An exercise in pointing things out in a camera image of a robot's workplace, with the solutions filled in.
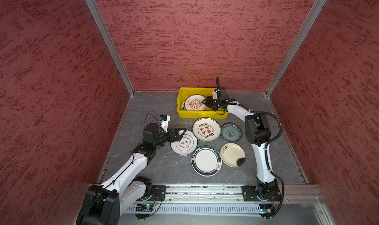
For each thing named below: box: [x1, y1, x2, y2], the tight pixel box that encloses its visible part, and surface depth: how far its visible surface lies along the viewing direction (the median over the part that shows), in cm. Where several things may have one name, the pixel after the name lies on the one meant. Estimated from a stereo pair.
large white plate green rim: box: [190, 145, 223, 177], surface depth 87 cm
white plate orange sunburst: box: [182, 94, 207, 112], surface depth 112 cm
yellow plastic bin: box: [176, 87, 229, 119], surface depth 106 cm
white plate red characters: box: [192, 117, 222, 143], surface depth 100 cm
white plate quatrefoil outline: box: [170, 129, 198, 156], surface depth 92 cm
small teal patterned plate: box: [220, 123, 242, 143], surface depth 99 cm
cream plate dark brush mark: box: [220, 142, 247, 168], surface depth 89 cm
